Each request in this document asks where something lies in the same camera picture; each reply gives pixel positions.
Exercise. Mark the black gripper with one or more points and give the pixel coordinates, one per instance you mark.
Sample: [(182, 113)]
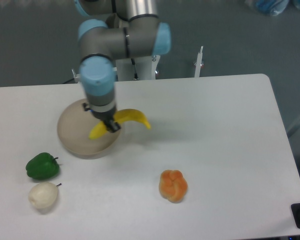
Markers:
[(104, 113)]

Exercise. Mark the yellow banana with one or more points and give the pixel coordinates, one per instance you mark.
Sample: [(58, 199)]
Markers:
[(121, 116)]

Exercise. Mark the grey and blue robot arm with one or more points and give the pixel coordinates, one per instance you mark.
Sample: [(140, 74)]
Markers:
[(100, 45)]

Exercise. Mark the beige round plate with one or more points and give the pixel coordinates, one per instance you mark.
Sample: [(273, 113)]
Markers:
[(73, 129)]

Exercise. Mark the green bell pepper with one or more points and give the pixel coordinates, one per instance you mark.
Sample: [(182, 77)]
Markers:
[(42, 167)]

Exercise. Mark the orange knotted bread roll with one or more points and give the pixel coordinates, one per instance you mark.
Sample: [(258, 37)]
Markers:
[(172, 185)]

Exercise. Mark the white pear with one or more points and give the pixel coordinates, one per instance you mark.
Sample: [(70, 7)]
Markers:
[(43, 195)]

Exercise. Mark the blue plastic bag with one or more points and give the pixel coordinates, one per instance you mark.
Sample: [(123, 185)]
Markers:
[(271, 7)]

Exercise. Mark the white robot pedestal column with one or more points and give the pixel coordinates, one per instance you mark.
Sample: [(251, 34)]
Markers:
[(139, 68)]

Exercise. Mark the white upright frame post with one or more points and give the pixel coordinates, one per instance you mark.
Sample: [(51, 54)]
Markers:
[(199, 63)]

